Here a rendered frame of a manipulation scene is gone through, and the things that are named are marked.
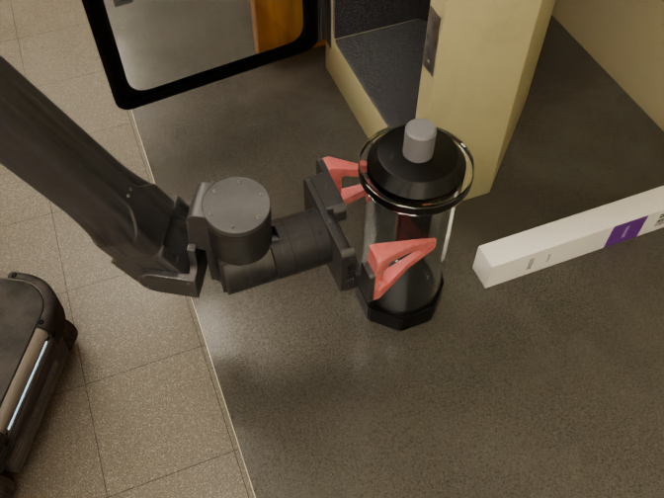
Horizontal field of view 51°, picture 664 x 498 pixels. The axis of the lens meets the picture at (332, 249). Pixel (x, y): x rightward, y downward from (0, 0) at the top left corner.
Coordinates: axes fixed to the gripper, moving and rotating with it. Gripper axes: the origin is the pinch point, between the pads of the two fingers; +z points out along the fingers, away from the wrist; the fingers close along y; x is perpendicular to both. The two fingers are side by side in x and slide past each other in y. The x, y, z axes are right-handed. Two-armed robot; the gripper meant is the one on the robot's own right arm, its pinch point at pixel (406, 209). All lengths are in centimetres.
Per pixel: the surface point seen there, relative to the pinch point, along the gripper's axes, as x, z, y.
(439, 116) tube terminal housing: -1.3, 8.5, 10.0
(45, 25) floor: 110, -43, 213
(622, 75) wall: 17, 50, 25
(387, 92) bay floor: 8.0, 9.7, 25.2
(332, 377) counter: 15.7, -10.9, -7.5
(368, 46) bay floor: 8.0, 11.0, 35.1
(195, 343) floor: 110, -24, 58
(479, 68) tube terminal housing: -6.6, 12.5, 10.0
